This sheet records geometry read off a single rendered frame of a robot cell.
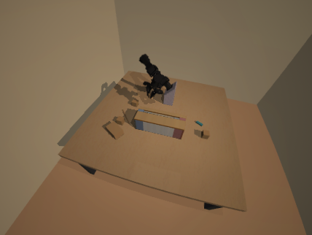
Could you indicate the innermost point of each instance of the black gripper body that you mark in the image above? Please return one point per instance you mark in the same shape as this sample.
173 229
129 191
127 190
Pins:
153 85

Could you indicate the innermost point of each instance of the small brown box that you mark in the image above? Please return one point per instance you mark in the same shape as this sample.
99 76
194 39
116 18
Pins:
205 134
120 120

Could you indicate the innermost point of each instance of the brown rectangular block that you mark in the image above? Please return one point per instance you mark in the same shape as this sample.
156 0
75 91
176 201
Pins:
114 130

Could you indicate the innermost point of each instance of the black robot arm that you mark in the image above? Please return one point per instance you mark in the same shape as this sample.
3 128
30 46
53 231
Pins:
153 71

